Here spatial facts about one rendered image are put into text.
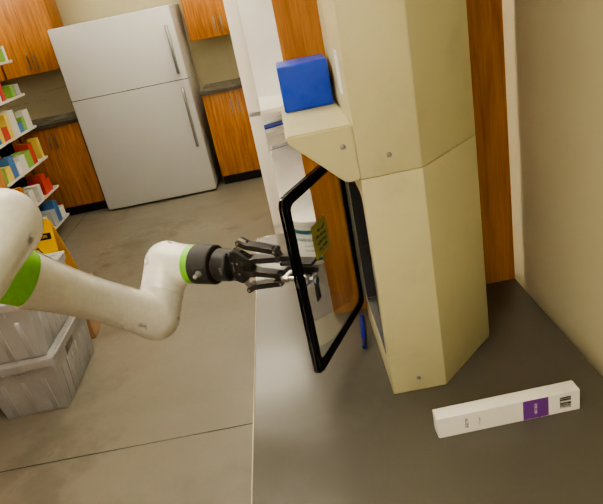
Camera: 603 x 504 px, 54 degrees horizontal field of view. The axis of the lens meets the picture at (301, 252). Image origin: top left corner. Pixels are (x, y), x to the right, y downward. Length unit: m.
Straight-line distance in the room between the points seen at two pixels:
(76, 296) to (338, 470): 0.61
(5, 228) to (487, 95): 1.04
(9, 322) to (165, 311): 1.85
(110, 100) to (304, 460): 5.25
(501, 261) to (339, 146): 0.72
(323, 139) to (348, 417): 0.56
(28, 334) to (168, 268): 1.86
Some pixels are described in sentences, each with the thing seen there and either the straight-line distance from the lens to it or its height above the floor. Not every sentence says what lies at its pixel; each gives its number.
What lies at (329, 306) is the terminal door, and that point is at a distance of 1.30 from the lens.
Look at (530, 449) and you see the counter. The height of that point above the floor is 0.94.
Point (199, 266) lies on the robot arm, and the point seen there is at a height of 1.22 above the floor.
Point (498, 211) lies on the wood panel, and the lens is 1.56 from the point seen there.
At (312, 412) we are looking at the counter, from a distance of 1.27.
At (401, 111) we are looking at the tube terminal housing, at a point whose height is 1.51.
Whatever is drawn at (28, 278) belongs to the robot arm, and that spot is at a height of 1.34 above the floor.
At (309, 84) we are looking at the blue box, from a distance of 1.21.
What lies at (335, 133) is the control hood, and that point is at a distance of 1.02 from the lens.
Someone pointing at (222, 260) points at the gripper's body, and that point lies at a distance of 1.31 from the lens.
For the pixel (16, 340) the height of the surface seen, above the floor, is 0.45.
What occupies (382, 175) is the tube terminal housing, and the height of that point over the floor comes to 1.41.
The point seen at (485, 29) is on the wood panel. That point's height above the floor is 1.57.
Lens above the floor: 1.74
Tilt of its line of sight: 24 degrees down
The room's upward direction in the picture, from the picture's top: 12 degrees counter-clockwise
